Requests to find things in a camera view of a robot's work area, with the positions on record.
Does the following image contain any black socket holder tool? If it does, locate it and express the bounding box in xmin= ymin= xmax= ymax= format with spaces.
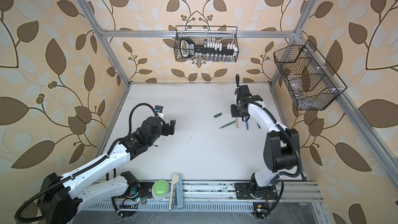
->
xmin=175 ymin=37 xmax=239 ymax=60

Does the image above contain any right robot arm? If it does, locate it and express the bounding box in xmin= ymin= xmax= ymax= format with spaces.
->
xmin=231 ymin=85 xmax=302 ymax=199

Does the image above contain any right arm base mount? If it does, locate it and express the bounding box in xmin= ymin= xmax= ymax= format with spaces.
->
xmin=234 ymin=183 xmax=278 ymax=201

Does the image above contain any wire basket back wall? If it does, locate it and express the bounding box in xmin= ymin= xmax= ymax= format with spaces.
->
xmin=174 ymin=24 xmax=239 ymax=63

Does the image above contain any wire basket wall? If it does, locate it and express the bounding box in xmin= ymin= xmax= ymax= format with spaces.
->
xmin=273 ymin=40 xmax=347 ymax=111
xmin=174 ymin=24 xmax=239 ymax=63

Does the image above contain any wire basket right wall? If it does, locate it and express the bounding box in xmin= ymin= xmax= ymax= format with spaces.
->
xmin=273 ymin=40 xmax=347 ymax=111

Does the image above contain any beige blue handled tool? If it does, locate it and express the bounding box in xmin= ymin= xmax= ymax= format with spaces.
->
xmin=168 ymin=173 xmax=184 ymax=211

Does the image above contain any blue pen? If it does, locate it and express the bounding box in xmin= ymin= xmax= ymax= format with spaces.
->
xmin=245 ymin=116 xmax=250 ymax=130

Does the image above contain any aluminium front rail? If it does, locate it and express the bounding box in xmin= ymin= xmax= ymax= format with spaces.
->
xmin=182 ymin=180 xmax=324 ymax=203

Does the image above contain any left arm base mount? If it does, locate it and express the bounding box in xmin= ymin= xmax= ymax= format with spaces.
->
xmin=116 ymin=181 xmax=154 ymax=200

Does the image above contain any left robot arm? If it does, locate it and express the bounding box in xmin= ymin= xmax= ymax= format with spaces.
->
xmin=14 ymin=106 xmax=176 ymax=224

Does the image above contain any green push button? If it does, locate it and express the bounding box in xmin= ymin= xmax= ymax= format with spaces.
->
xmin=151 ymin=179 xmax=170 ymax=200

